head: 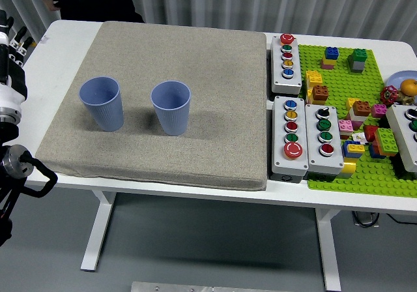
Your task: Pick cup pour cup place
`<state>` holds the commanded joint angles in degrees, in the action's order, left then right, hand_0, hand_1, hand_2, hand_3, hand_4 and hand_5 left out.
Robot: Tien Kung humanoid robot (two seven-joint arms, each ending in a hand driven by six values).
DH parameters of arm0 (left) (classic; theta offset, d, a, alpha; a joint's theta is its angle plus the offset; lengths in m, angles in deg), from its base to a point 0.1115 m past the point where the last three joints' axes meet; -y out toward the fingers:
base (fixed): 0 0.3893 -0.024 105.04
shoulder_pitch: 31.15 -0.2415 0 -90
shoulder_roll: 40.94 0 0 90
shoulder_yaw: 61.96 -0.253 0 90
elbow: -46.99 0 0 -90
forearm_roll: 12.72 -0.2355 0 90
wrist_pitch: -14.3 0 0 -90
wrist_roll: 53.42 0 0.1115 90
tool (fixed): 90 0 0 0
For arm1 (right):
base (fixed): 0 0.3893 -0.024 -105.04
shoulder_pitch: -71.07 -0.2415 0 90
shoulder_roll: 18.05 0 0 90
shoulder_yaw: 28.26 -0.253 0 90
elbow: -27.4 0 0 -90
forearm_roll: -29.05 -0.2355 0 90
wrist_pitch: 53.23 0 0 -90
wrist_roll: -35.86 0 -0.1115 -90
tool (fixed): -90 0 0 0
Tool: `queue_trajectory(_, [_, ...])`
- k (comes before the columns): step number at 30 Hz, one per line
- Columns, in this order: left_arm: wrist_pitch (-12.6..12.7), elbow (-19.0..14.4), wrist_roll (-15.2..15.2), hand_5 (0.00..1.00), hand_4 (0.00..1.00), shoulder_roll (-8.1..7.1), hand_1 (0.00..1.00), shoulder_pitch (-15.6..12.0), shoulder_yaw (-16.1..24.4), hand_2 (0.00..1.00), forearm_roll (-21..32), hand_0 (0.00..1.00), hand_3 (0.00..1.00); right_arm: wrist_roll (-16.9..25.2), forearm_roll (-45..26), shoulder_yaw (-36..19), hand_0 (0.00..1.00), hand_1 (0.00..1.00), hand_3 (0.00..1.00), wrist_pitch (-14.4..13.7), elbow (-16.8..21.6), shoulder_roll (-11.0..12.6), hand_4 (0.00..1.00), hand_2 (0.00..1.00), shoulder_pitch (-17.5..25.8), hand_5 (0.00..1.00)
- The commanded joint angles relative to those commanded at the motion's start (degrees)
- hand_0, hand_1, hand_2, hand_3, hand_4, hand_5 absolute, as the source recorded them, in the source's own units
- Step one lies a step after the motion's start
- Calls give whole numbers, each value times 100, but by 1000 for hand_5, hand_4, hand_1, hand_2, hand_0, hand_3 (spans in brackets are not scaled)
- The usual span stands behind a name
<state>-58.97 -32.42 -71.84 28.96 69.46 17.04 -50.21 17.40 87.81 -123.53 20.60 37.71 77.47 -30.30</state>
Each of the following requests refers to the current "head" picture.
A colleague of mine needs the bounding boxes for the blue yellow pink block stack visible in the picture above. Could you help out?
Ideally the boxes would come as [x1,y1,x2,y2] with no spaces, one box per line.
[321,46,339,70]

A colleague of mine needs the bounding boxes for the red toy block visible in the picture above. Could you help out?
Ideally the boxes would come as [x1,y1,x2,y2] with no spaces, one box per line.
[363,124,381,143]

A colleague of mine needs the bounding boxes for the pale pink white block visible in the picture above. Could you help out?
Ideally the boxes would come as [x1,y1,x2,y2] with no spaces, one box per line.
[347,109,366,130]

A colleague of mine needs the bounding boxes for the white table leg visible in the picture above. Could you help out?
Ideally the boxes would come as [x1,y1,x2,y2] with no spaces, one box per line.
[314,207,342,292]
[79,190,117,272]

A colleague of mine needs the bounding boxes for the magenta toy block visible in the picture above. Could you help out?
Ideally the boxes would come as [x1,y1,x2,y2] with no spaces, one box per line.
[371,104,388,119]

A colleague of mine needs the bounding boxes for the red valve handwheel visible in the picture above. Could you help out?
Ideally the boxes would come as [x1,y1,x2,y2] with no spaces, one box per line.
[379,85,399,104]

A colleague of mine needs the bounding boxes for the grey five-button box, large red stop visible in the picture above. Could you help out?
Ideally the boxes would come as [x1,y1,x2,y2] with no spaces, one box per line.
[268,95,309,184]

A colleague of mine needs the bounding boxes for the grey-brown fabric mat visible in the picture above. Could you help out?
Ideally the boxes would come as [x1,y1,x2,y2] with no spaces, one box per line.
[34,20,268,191]

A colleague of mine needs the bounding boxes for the grey five-button box, small red stop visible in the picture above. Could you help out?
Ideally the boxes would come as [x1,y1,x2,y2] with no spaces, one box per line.
[269,33,303,95]

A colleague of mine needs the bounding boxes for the large yellow toy block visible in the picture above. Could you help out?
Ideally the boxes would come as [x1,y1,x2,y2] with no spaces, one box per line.
[305,70,324,104]

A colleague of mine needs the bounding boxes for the orange fruit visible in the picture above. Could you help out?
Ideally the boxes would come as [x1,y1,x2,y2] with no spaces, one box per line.
[399,78,417,95]

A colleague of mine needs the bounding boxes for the blue ribbed plastic cup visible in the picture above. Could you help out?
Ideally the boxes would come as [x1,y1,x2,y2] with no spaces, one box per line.
[150,80,192,137]
[79,76,125,132]

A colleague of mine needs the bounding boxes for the light blue plate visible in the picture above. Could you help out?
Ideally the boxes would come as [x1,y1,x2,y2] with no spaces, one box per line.
[387,70,417,96]

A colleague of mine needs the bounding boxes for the grey box with selector switch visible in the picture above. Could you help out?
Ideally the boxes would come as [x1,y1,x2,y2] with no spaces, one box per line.
[304,103,345,177]

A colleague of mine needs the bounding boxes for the brown toy block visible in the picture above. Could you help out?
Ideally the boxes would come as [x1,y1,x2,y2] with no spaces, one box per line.
[352,100,372,117]
[311,85,330,106]

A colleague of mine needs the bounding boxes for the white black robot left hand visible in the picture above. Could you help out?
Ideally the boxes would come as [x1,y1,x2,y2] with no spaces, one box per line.
[0,10,34,110]

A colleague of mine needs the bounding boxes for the blue yellow toy block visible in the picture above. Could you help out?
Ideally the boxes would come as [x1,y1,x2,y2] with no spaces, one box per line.
[341,140,366,159]

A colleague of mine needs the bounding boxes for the green toy block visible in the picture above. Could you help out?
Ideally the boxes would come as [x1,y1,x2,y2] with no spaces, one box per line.
[373,127,399,158]

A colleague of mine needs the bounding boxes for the green studded baseplate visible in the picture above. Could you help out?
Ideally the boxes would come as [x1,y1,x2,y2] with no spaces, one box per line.
[298,43,417,197]

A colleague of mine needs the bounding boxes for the pink toy block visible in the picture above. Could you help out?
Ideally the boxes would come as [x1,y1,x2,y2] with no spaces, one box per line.
[338,119,355,140]

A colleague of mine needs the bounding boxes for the grey button box, cut off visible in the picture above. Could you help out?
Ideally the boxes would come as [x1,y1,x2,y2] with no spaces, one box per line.
[385,104,417,173]

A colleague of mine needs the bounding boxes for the black power cable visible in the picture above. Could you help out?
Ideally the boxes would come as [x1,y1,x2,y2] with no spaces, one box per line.
[387,213,417,224]

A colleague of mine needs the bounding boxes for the green grey block stack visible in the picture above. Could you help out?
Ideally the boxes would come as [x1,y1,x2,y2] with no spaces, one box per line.
[347,48,369,74]

